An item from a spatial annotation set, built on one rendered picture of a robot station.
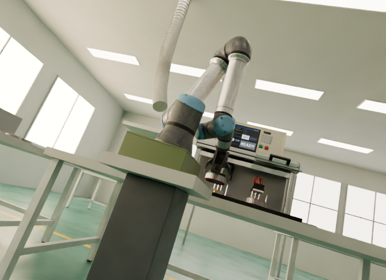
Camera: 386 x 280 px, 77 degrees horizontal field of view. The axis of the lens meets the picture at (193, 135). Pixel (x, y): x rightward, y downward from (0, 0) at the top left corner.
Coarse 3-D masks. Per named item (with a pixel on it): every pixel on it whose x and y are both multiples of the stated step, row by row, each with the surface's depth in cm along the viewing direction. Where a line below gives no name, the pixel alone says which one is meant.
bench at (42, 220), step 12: (0, 132) 147; (12, 144) 157; (24, 144) 165; (48, 156) 188; (72, 180) 229; (0, 204) 231; (12, 204) 230; (60, 204) 223; (48, 228) 217; (48, 240) 217
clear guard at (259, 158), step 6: (258, 156) 135; (264, 156) 136; (258, 162) 156; (264, 162) 152; (270, 162) 131; (276, 162) 131; (282, 162) 132; (294, 162) 134; (270, 168) 161; (276, 168) 156; (282, 168) 152; (288, 168) 128; (294, 168) 128; (300, 168) 129
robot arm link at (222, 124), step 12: (240, 36) 107; (228, 48) 108; (240, 48) 102; (240, 60) 101; (228, 72) 101; (240, 72) 101; (228, 84) 99; (240, 84) 101; (228, 96) 97; (216, 108) 99; (228, 108) 96; (216, 120) 94; (228, 120) 94; (216, 132) 95; (228, 132) 93
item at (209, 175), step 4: (208, 176) 123; (212, 176) 122; (216, 176) 122; (220, 176) 122; (208, 180) 128; (212, 180) 129; (216, 180) 121; (220, 180) 121; (224, 180) 123; (220, 184) 128; (224, 184) 125
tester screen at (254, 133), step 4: (236, 128) 169; (240, 128) 169; (244, 128) 168; (248, 128) 168; (236, 132) 168; (240, 132) 168; (244, 132) 167; (248, 132) 167; (252, 132) 167; (256, 132) 166; (236, 136) 167; (240, 136) 167; (252, 136) 166; (256, 136) 165; (236, 140) 166; (240, 140) 166; (244, 140) 165; (248, 140) 165; (244, 148) 164
